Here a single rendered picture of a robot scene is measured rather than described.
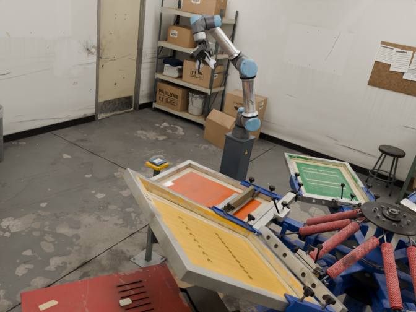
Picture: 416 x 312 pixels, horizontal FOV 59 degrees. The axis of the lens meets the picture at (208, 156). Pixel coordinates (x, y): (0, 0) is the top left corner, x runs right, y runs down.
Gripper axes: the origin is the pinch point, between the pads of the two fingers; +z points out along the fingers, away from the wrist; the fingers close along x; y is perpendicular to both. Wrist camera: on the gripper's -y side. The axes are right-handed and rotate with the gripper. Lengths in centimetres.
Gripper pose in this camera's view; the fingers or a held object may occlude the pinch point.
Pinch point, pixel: (205, 72)
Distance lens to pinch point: 245.5
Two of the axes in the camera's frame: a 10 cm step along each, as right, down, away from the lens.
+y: 7.2, -2.7, 6.4
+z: 2.3, 9.6, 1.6
